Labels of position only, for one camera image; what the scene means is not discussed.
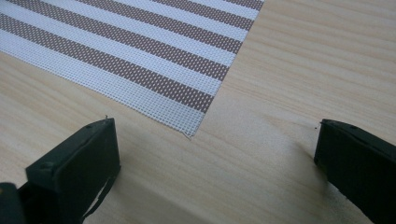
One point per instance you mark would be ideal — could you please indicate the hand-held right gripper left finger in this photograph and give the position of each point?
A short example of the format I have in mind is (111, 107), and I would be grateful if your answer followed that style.
(74, 168)

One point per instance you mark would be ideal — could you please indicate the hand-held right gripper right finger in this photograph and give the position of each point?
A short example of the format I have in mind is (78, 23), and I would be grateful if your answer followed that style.
(361, 168)

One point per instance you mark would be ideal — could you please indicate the striped woven placemat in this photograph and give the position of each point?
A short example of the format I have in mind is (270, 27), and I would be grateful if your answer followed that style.
(124, 46)

